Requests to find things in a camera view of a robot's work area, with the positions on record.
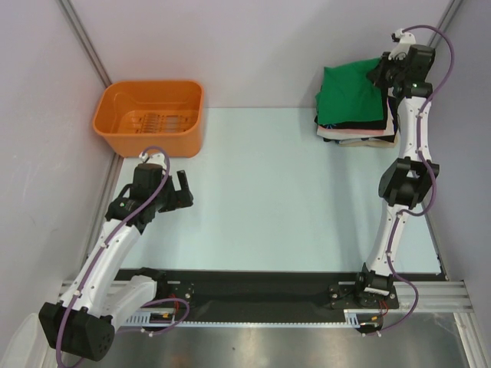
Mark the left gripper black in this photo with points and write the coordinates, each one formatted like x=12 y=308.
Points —
x=176 y=201

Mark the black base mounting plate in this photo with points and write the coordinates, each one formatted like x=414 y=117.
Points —
x=246 y=297

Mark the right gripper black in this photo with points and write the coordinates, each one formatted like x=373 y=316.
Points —
x=382 y=73

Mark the green t shirt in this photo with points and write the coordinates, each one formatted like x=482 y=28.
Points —
x=348 y=96

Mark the orange plastic basket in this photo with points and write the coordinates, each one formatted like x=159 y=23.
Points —
x=133 y=115

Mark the grey cable duct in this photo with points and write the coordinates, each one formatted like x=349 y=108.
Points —
x=349 y=319

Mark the aluminium frame rail front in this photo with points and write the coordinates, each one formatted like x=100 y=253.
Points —
x=435 y=297

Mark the cream folded t shirt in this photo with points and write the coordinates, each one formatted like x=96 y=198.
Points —
x=384 y=141

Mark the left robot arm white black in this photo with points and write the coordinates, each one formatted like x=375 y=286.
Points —
x=86 y=318

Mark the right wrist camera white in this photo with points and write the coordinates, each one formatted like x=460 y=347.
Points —
x=403 y=40

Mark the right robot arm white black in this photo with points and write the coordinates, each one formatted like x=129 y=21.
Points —
x=412 y=175

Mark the aluminium corner post right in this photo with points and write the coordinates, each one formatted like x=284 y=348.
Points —
x=440 y=34

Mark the black folded t shirt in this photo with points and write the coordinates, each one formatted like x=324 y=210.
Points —
x=365 y=125

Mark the aluminium corner post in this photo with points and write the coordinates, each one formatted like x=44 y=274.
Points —
x=440 y=34
x=83 y=38

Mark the aluminium corner post left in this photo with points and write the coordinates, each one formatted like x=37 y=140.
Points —
x=83 y=38

